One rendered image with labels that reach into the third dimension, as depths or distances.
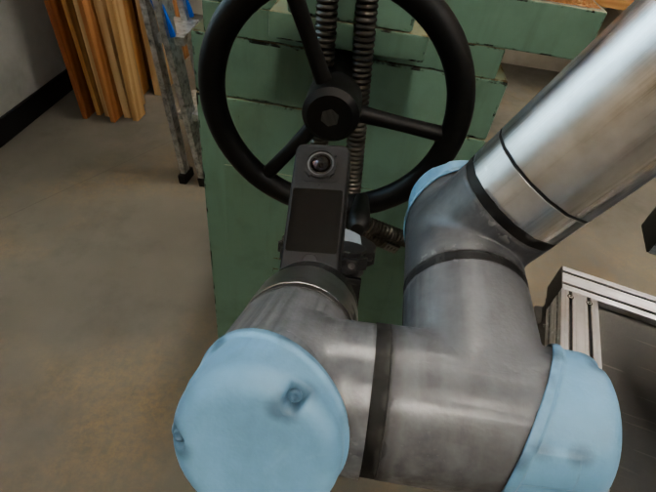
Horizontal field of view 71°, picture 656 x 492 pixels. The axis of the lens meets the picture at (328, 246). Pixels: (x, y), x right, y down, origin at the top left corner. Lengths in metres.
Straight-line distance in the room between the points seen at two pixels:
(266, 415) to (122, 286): 1.25
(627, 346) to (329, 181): 1.04
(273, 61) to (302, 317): 0.51
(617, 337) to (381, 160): 0.79
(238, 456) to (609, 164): 0.22
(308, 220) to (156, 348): 0.96
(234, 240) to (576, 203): 0.71
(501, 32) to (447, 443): 0.55
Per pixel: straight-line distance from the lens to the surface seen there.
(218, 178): 0.82
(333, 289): 0.29
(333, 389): 0.20
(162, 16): 1.51
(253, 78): 0.71
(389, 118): 0.50
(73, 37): 2.12
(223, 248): 0.93
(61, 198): 1.78
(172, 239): 1.54
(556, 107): 0.27
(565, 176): 0.27
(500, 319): 0.24
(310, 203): 0.36
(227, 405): 0.19
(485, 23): 0.67
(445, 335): 0.23
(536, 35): 0.68
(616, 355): 1.27
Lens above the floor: 1.04
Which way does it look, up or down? 43 degrees down
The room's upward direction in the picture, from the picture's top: 9 degrees clockwise
